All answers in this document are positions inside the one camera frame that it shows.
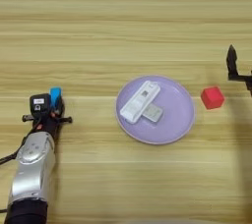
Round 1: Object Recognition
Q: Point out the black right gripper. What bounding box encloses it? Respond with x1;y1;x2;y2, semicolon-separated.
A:
225;44;252;97

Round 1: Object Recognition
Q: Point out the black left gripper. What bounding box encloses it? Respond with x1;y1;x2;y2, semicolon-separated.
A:
21;96;74;141

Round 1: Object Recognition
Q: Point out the blue rectangular block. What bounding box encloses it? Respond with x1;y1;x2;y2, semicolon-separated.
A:
49;86;63;110

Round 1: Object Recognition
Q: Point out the small grey square block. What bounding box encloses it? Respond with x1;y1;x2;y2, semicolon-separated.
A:
141;103;164;124

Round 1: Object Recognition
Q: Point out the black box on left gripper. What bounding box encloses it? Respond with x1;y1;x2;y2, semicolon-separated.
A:
29;93;52;120

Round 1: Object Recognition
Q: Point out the red cube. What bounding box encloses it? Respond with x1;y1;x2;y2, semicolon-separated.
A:
200;85;225;110

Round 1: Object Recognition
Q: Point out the white long rectangular device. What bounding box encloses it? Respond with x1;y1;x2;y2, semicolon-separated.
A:
119;80;161;125

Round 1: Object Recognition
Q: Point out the purple round plate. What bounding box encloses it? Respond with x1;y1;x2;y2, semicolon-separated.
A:
115;75;197;145

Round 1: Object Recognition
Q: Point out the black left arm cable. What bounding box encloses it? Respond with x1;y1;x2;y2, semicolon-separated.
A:
0;119;44;167

